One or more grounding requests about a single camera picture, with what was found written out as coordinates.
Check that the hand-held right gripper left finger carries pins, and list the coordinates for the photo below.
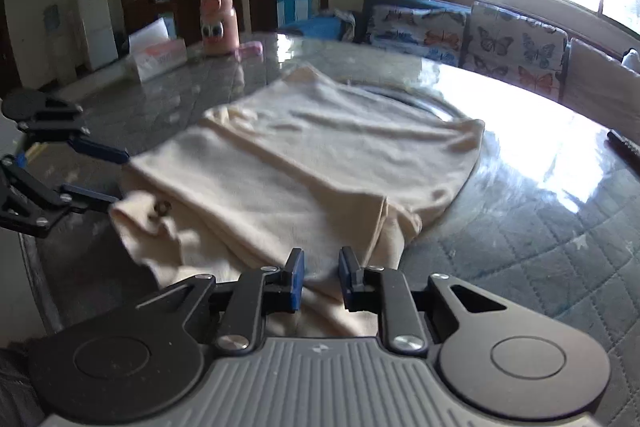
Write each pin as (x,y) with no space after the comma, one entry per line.
(296,282)

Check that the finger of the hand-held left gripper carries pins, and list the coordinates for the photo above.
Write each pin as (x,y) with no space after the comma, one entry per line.
(100,152)
(90,201)

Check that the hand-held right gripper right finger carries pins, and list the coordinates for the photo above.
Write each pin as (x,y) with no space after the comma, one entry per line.
(345,282)

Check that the cream knit garment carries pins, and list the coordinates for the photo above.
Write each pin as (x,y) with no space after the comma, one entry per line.
(310,157)

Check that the white refrigerator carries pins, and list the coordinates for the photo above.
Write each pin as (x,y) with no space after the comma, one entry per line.
(97,24)

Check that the white tissue box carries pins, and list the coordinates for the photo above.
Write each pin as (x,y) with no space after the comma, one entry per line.
(157,54)

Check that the pink cartoon face bottle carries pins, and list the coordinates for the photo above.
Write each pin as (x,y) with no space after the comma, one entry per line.
(220,24)

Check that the small pink object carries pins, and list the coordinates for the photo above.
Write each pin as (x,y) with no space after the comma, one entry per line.
(251,50)

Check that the round table inset plate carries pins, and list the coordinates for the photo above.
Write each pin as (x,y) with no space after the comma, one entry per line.
(425,102)

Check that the blue cabinet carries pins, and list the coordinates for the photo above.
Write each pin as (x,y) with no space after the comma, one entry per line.
(295,4)

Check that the butterfly print cushion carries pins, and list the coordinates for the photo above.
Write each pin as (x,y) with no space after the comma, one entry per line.
(515,47)
(415,34)

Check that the grey crumpled blanket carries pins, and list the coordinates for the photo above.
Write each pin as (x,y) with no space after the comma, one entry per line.
(337,24)

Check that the blue sofa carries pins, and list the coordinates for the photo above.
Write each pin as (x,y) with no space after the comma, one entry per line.
(400,1)

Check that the black remote control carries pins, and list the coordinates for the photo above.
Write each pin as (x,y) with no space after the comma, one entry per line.
(625,149)

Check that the plain beige cushion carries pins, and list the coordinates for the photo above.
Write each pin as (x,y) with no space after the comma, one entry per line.
(600,82)

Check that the white crumpled cloth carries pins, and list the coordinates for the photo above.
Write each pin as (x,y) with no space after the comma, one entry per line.
(631,61)

